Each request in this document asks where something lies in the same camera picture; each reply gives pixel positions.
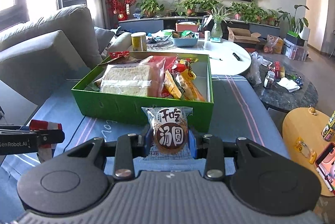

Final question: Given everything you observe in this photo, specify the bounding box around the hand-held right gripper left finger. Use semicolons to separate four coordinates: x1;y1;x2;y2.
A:
65;127;155;179

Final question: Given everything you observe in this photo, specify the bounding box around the yellow tin can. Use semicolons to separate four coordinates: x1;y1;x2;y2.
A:
131;32;147;52

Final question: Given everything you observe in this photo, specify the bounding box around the yellow round side table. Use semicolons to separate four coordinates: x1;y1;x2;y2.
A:
282;107;335;197

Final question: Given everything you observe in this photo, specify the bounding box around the pink box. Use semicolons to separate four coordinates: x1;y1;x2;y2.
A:
175;22;198;32

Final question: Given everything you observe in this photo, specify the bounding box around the potted pothos plant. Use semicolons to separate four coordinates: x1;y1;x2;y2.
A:
180;0;201;16
265;9;282;25
136;0;164;17
230;2;253;21
199;0;219;13
249;5;269;23

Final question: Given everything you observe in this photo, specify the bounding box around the round cookie packet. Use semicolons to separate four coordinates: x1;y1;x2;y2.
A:
141;106;194;162

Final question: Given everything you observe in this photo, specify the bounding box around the white tissue paper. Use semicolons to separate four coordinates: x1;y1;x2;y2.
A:
276;77;301;92

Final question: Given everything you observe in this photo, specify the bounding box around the glass jar with dark lid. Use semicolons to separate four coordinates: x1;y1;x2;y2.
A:
264;71;276;89

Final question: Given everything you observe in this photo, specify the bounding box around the red white patterned snack bag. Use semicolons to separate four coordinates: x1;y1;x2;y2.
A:
29;119;63;162

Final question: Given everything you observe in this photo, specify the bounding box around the red cased phone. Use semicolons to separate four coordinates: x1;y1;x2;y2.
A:
315;142;335;194

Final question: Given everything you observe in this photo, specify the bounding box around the grey television cabinet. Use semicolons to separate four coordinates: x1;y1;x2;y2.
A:
118;17;281;36

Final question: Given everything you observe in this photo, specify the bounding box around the glass vase with spider plant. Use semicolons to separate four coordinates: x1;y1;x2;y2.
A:
207;4;231;39

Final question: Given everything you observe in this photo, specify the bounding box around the white pot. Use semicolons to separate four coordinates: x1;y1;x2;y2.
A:
298;27;311;40

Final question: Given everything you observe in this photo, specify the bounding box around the blue green wrapper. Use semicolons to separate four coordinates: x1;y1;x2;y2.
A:
288;73;303;86

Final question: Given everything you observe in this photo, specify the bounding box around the small red box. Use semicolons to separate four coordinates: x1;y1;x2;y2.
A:
272;61;286;78

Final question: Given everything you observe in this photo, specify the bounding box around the crumpled clear plastic wrap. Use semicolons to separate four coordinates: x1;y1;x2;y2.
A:
147;35;172;44

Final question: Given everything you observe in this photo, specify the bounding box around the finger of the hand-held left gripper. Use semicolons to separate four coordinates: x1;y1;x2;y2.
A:
35;129;65;147

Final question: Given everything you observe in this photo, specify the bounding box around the red flower decoration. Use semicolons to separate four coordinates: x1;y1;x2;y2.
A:
105;0;144;21

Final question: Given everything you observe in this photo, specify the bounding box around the white plastic bag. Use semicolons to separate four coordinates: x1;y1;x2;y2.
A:
247;52;270;85

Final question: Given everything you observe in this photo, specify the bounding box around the dark cloth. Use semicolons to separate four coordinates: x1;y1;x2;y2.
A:
115;27;134;36

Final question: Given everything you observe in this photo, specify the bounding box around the large leaf floor plant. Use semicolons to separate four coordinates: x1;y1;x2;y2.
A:
278;5;310;36

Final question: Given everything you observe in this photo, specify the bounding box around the open cardboard box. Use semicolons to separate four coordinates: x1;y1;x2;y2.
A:
227;27;262;44

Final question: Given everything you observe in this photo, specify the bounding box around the large red snack bag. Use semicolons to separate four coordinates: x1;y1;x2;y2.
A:
99;56;166;98

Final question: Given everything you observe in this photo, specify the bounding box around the orange snack packet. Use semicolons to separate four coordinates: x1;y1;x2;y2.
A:
164;70;183;99

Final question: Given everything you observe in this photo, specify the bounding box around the green cardboard box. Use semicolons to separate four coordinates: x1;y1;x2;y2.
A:
71;52;214;133

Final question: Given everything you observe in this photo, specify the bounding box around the blue plastic basket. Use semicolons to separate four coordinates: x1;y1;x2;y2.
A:
171;35;198;46

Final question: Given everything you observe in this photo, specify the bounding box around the red yellow cracker bag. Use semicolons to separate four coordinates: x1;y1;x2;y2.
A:
170;58;199;80

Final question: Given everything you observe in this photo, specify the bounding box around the clear storage box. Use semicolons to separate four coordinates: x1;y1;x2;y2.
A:
284;39;309;61

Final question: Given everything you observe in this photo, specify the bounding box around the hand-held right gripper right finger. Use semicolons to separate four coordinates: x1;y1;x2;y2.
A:
187;130;291;180

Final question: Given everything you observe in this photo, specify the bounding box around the dark marble round table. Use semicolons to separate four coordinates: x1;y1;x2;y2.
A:
251;56;319;112

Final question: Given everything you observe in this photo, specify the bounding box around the grey sofa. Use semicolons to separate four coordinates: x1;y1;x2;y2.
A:
0;4;133;109

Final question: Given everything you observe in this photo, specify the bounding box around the yellow black drink can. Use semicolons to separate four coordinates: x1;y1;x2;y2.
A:
321;110;335;142

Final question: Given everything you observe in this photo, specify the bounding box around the white oval coffee table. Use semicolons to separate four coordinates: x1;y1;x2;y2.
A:
145;38;252;76

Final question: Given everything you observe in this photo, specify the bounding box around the small red snack packet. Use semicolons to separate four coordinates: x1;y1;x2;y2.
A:
108;50;130;58

